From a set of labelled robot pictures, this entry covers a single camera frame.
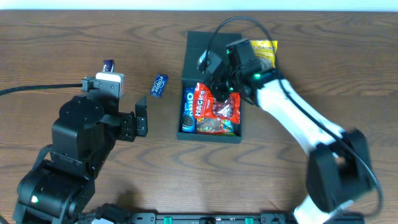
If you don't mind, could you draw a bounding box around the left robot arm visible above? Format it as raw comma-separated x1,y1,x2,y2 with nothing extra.
13,77,148,223

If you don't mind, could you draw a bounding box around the Haribo gummy bag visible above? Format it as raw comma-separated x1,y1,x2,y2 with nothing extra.
195,118,235,136

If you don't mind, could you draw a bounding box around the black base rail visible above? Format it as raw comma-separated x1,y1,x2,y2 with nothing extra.
124,212,365,224

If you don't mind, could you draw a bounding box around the dark green open box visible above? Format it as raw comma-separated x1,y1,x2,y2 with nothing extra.
176,30,245,144

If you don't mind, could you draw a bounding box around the red Hacks candy bag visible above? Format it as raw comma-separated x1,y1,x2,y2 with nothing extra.
193,83,241,124

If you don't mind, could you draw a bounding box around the yellow Hacks candy bag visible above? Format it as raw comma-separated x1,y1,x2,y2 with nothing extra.
250,40,278,69

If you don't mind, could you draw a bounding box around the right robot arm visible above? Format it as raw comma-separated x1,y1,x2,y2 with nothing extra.
198,39,381,223

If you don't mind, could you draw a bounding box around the blue Oreo cookie pack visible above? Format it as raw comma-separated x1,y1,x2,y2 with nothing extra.
182,87,196,133

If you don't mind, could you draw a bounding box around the blue Eclipse mint pack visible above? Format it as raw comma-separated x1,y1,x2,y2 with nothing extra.
150,74,169,98

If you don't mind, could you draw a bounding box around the purple Dairy Milk chocolate bar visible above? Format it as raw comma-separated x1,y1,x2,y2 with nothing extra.
103,60,114,72

